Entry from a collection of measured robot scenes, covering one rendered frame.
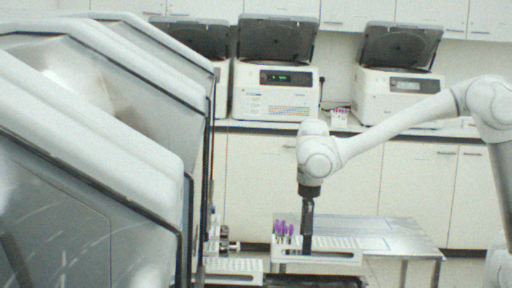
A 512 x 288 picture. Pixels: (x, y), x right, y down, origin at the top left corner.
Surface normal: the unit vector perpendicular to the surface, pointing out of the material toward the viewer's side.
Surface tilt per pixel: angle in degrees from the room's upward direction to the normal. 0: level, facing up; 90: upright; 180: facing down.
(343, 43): 90
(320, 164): 94
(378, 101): 90
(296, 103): 90
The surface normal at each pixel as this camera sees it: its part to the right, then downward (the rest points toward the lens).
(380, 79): 0.05, -0.32
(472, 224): 0.04, 0.22
